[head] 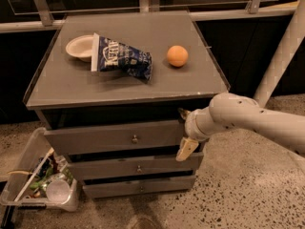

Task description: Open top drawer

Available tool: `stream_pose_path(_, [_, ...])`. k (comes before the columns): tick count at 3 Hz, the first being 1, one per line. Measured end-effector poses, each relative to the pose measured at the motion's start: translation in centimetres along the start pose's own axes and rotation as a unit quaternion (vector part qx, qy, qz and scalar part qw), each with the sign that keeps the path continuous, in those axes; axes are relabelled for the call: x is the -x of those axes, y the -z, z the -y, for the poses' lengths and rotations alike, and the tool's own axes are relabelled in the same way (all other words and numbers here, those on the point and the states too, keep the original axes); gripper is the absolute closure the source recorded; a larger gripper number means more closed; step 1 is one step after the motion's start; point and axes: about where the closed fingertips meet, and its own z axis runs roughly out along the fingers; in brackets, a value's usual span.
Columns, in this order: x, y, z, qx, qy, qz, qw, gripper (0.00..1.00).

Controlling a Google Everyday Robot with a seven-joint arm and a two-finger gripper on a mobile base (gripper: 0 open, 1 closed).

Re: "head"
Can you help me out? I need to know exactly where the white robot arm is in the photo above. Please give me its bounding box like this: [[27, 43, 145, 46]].
[[176, 93, 305, 161]]

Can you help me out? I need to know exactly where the white paper bowl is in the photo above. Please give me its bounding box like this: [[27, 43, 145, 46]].
[[66, 35, 93, 62]]

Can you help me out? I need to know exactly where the white diagonal post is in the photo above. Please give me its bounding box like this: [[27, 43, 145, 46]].
[[254, 0, 305, 107]]

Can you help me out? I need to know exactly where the white plastic cup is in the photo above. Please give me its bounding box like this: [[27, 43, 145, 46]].
[[46, 179, 70, 203]]

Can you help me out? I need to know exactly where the orange fruit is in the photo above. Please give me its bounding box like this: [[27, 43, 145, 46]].
[[167, 45, 189, 68]]

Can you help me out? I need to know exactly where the grey bottom drawer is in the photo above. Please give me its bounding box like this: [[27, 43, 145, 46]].
[[83, 175, 196, 198]]

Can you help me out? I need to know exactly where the grey three-drawer cabinet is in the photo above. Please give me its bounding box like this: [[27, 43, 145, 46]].
[[24, 11, 230, 187]]

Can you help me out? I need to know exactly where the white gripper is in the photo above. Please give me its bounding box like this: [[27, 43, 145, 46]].
[[175, 108, 219, 161]]

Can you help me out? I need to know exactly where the clear plastic bin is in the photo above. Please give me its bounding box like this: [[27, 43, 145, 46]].
[[1, 128, 79, 212]]

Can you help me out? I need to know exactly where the blue chip bag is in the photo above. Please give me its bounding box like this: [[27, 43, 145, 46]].
[[91, 33, 153, 80]]

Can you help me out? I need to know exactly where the metal railing with glass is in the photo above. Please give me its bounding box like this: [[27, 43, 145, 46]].
[[0, 0, 301, 33]]

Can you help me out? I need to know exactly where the grey middle drawer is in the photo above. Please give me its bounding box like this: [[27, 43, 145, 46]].
[[68, 152, 203, 180]]

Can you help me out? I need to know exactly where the grey top drawer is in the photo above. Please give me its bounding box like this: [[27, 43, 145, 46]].
[[45, 120, 184, 155]]

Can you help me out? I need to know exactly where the grey drawer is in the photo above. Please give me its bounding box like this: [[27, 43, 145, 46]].
[[83, 175, 196, 198], [45, 120, 184, 155], [68, 152, 203, 180]]

